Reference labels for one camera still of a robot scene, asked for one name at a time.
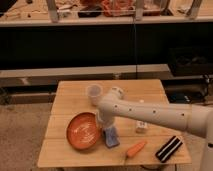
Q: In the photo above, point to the clear plastic cup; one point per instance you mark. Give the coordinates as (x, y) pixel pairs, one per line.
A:
(94, 93)

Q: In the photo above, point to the wooden table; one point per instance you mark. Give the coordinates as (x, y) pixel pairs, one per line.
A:
(70, 100)

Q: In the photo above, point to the black white striped eraser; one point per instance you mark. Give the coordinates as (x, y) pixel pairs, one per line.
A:
(168, 149)

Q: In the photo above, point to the red object on shelf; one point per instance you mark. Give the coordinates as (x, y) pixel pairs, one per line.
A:
(115, 8)

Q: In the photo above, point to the orange carrot toy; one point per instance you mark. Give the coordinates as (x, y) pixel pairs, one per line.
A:
(133, 150)

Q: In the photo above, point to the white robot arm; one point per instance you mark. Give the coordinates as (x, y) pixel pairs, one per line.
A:
(194, 119)

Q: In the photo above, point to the orange ceramic bowl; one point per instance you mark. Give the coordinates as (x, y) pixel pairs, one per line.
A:
(82, 131)

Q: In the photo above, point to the white tube bottle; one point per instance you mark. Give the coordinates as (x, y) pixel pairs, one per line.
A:
(141, 126)

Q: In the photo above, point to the blue sponge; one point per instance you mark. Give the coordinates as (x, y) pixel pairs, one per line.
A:
(111, 137)

